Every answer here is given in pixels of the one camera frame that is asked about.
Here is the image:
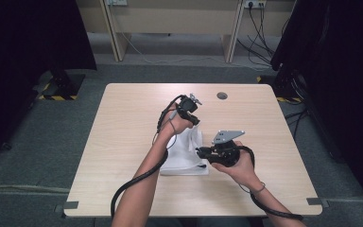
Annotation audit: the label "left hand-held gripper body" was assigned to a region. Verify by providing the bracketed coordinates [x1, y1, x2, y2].
[175, 93, 203, 122]

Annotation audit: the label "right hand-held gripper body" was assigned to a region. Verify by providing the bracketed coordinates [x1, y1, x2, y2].
[205, 130, 247, 168]

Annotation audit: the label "white black-trimmed tank top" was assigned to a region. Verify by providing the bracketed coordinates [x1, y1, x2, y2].
[159, 124, 210, 177]

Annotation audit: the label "person's left hand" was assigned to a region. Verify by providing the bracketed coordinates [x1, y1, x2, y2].
[158, 101, 196, 137]

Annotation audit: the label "person's right hand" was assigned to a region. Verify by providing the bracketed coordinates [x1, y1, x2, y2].
[210, 140, 263, 191]

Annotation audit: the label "yellow black hazard tape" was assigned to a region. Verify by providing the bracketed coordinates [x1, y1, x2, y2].
[37, 82, 78, 101]
[256, 75, 303, 104]

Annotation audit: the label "black stand base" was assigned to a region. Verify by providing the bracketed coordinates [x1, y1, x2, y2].
[42, 66, 87, 101]
[256, 68, 304, 104]

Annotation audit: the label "dark curtain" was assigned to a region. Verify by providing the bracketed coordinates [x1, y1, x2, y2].
[0, 0, 98, 163]
[269, 0, 363, 216]

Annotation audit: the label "grey left wrist strap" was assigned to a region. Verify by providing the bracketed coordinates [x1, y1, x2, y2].
[151, 108, 180, 151]

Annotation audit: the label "grey wrist strap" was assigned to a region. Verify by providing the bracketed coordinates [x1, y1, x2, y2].
[151, 108, 180, 151]
[237, 181, 267, 195]

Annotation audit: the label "grey right wrist strap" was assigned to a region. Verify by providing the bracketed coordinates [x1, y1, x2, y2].
[237, 181, 267, 195]

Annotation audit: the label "white floor cable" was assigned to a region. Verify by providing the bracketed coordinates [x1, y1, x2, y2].
[108, 4, 263, 70]

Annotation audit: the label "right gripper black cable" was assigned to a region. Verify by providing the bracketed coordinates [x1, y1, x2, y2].
[237, 145, 304, 221]

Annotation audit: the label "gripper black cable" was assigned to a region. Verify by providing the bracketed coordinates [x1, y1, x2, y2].
[110, 94, 187, 220]
[237, 145, 304, 221]

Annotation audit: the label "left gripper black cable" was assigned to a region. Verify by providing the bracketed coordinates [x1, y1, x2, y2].
[110, 94, 187, 220]

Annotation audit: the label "black cables beside curtain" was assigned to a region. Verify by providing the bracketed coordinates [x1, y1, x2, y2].
[284, 107, 310, 141]

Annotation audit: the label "bundle of black floor cables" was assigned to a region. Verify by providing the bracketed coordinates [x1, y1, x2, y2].
[235, 5, 291, 68]

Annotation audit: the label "grey table corner bracket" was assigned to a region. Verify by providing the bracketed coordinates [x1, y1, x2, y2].
[305, 197, 331, 209]
[54, 201, 80, 216]

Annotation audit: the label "white wall socket with plugs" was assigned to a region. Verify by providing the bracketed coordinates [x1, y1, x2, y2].
[243, 0, 268, 9]

